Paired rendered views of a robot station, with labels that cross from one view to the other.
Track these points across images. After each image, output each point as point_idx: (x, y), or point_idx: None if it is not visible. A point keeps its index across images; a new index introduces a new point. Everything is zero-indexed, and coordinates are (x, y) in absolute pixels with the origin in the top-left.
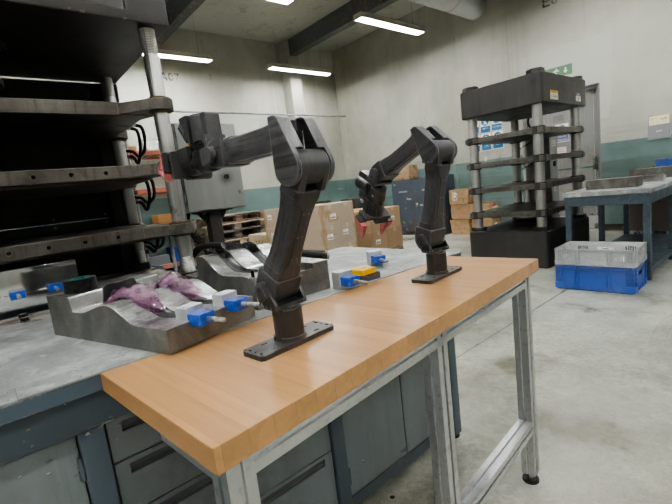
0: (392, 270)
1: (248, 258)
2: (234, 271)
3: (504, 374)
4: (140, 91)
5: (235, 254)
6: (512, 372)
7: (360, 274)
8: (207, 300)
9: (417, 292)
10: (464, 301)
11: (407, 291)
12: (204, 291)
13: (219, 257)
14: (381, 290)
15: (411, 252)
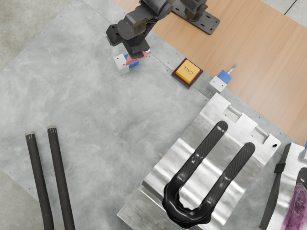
0: (158, 49)
1: (200, 178)
2: (231, 183)
3: (10, 24)
4: None
5: (201, 192)
6: (7, 17)
7: (198, 72)
8: (297, 180)
9: (241, 32)
10: (269, 6)
11: (237, 38)
12: (288, 187)
13: (216, 206)
14: (229, 57)
15: (65, 30)
